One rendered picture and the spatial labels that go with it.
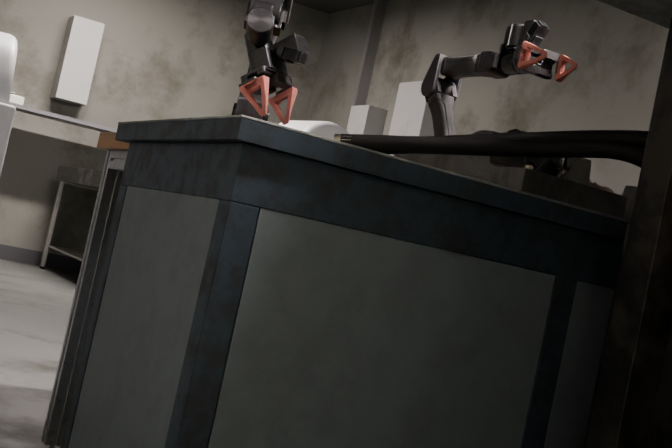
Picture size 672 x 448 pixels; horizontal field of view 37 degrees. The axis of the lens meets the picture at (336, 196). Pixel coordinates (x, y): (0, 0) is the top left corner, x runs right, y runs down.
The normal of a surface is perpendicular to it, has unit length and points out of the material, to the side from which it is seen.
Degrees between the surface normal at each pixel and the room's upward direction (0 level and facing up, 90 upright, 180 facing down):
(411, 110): 90
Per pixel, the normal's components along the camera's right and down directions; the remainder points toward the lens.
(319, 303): 0.45, 0.05
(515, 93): -0.86, -0.21
